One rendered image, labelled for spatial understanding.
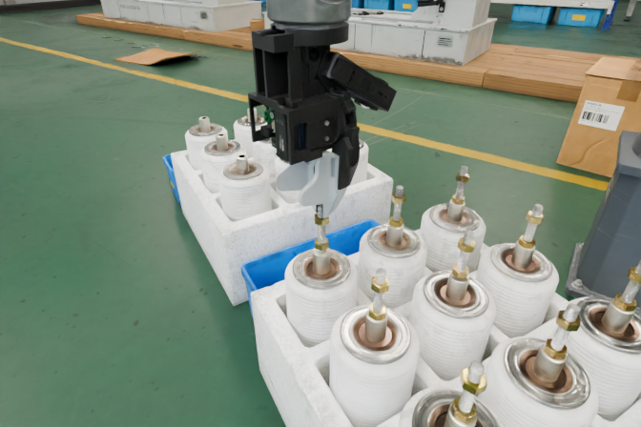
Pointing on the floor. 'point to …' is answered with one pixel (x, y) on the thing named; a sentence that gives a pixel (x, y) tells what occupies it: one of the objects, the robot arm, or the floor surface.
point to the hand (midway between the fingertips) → (326, 202)
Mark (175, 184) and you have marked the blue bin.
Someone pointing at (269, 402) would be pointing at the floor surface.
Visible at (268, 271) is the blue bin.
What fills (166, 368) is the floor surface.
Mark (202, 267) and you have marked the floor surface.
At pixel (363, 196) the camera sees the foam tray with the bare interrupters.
